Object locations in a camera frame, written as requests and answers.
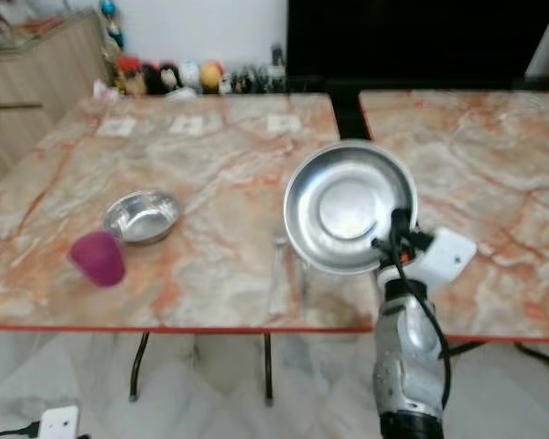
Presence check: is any round steel plate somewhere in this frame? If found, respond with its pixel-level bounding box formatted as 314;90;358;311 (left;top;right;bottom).
283;140;419;275

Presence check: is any black metal table leg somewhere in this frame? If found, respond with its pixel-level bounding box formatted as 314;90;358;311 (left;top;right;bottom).
512;342;549;374
261;333;275;406
128;331;150;403
447;340;488;359

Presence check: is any white paper card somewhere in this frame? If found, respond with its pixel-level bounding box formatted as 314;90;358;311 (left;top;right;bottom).
265;113;302;134

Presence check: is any large black screen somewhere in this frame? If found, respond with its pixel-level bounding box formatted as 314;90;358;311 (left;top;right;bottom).
286;0;549;92

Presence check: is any light wooden cabinet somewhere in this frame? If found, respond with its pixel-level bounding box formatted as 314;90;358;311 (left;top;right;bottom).
0;11;111;193

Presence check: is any purple plastic cup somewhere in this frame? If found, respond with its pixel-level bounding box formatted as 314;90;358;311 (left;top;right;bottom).
69;230;127;288

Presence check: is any orange yellow round doll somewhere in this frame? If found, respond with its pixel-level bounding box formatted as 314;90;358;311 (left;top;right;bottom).
199;59;225;94

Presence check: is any small steel bowl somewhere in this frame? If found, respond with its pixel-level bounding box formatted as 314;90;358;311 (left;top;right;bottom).
103;189;182;244

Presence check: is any white round doll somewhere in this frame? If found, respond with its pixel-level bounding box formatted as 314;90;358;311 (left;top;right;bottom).
178;59;202;91

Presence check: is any black round doll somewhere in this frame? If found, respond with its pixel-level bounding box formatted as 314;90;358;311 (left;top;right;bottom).
142;61;180;95

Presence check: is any red hat doll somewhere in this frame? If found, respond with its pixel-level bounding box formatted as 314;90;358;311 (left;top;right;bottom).
114;54;144;96

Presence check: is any blue hanging ornament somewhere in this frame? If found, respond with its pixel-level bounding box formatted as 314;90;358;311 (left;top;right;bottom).
99;0;125;48

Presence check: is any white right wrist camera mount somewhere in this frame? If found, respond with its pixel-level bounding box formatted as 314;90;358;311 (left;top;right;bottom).
410;226;479;292

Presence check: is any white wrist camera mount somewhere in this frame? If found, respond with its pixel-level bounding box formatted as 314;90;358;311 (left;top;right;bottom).
39;406;81;439
410;226;479;292

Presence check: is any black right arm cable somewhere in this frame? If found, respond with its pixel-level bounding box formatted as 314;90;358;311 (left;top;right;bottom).
389;233;453;410

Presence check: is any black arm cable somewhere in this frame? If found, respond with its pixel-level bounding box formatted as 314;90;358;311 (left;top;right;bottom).
0;423;42;439
389;233;453;410

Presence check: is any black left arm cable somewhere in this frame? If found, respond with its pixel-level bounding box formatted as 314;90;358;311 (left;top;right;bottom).
0;423;42;439

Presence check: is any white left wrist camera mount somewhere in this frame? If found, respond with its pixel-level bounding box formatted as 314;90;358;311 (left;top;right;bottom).
39;406;81;439

